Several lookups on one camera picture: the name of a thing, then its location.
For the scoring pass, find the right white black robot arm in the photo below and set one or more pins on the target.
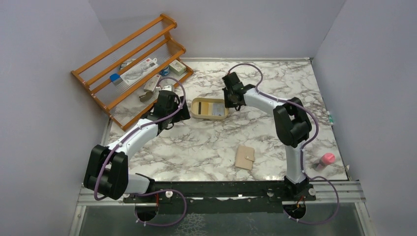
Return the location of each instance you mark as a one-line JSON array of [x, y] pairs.
[[292, 125]]

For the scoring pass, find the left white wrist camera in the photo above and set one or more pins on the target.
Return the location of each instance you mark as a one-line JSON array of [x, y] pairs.
[[169, 88]]

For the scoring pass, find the grey white stapler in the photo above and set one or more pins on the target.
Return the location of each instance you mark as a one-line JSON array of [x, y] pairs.
[[150, 88]]

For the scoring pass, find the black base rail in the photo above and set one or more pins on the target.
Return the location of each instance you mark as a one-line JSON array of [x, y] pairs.
[[216, 197]]

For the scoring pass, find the grey blue credit card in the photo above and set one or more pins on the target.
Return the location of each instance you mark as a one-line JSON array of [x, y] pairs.
[[218, 109]]

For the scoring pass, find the blue capped item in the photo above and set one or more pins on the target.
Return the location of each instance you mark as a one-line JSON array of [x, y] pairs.
[[116, 79]]

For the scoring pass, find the blue white tape roll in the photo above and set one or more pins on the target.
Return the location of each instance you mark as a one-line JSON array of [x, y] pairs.
[[165, 71]]

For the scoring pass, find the small green white box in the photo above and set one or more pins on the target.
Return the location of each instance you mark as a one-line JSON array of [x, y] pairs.
[[177, 67]]

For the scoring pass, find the white flat package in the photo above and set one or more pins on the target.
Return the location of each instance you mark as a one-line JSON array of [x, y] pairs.
[[139, 71]]

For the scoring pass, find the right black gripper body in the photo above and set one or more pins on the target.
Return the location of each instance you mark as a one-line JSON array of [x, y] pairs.
[[230, 99]]

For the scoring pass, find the beige oval tray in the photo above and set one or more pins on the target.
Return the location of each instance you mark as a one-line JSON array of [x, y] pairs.
[[212, 100]]

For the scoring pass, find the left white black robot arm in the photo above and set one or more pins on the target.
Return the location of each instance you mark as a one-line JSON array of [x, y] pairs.
[[107, 173]]

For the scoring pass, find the beige leather card holder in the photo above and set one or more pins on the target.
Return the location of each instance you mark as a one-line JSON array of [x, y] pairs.
[[245, 157]]

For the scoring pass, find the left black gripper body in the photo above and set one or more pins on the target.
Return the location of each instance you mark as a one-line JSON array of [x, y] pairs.
[[162, 99]]

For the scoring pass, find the pink bottle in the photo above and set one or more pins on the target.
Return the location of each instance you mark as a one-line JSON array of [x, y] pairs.
[[321, 163]]

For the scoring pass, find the orange wooden shelf rack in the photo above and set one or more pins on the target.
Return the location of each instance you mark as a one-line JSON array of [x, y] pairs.
[[121, 103]]

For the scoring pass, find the green white wall item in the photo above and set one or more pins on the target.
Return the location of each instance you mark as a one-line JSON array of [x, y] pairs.
[[330, 118]]

